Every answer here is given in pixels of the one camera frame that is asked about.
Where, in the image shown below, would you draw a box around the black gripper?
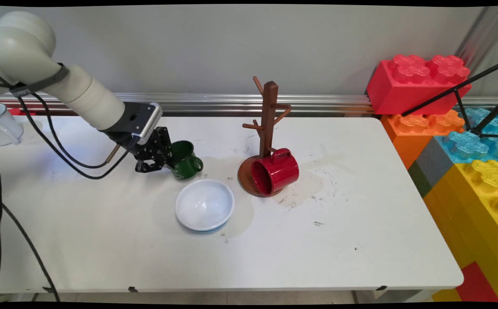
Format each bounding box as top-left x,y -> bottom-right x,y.
102,102 -> 175,173

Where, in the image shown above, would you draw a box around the green enamel mug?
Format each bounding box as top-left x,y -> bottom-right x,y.
169,140 -> 204,180

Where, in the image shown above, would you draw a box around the white bowl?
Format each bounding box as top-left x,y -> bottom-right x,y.
175,179 -> 235,233

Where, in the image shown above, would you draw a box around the red ceramic mug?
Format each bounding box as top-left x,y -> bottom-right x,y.
251,148 -> 299,197

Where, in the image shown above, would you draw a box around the brown wooden mug tree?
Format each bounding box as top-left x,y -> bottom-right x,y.
238,76 -> 294,198

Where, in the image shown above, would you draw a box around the white mug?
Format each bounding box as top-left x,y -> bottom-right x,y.
0,103 -> 24,147

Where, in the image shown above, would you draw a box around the large orange toy brick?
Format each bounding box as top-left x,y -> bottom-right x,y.
380,110 -> 465,170

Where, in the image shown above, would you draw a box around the large red toy brick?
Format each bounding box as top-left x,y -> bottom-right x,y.
366,55 -> 472,115

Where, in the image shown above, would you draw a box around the large dark green toy brick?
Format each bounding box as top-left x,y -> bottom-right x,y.
407,162 -> 432,199

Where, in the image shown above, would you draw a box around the large grey toy brick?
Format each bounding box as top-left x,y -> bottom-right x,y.
415,137 -> 454,188

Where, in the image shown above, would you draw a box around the black tripod legs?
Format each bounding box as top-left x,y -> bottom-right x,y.
401,58 -> 498,139

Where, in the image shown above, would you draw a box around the large yellow toy brick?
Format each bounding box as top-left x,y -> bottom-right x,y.
423,160 -> 498,303

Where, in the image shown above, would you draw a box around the large blue toy brick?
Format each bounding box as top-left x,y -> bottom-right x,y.
434,107 -> 498,164

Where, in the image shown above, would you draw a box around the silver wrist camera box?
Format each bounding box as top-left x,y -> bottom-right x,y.
132,102 -> 163,145

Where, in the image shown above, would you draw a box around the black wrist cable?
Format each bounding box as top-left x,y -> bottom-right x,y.
17,97 -> 140,180
0,69 -> 121,169

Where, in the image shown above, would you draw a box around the aluminium rail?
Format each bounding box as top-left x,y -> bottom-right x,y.
0,91 -> 374,115

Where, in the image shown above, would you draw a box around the black cable strap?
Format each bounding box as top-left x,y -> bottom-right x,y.
9,64 -> 70,98

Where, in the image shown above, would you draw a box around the aluminium upright post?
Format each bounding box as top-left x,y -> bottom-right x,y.
455,6 -> 498,73

